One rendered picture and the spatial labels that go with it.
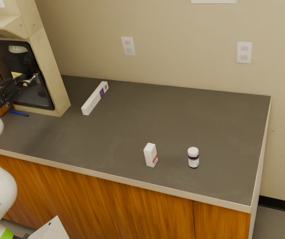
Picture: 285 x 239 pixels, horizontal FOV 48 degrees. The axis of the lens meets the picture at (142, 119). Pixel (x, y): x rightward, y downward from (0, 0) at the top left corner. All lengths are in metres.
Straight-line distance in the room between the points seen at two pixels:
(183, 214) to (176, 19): 0.93
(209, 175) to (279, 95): 0.66
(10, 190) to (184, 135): 0.86
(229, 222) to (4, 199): 0.89
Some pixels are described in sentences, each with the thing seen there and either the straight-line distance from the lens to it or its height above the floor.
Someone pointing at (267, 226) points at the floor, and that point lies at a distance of 2.36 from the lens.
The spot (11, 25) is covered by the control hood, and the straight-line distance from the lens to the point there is 1.53.
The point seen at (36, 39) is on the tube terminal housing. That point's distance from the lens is 1.64.
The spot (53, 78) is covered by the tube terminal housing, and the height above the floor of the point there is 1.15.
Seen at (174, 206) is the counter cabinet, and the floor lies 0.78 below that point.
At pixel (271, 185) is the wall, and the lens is 2.28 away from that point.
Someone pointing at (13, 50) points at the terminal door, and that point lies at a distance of 1.70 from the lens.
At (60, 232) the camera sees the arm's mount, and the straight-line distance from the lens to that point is 1.05.
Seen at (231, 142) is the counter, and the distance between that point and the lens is 1.48.
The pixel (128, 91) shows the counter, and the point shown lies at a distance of 1.87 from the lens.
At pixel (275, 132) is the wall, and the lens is 1.96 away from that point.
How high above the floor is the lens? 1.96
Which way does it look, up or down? 38 degrees down
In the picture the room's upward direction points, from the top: 11 degrees counter-clockwise
